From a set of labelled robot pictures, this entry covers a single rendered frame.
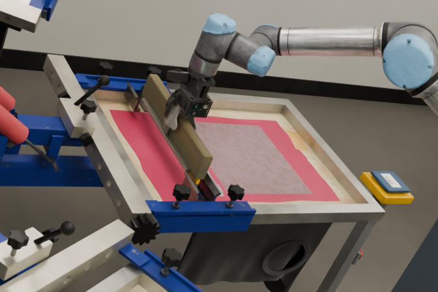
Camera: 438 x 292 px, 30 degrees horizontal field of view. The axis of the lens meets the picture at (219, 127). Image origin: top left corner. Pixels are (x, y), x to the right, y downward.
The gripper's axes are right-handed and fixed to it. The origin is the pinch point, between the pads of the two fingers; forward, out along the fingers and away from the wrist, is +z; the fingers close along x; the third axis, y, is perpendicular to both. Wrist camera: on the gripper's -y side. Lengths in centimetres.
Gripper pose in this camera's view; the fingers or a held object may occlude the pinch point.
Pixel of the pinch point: (173, 128)
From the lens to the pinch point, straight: 222.2
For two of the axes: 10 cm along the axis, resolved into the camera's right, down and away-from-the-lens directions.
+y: 4.3, 5.8, -6.9
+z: -3.5, 8.1, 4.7
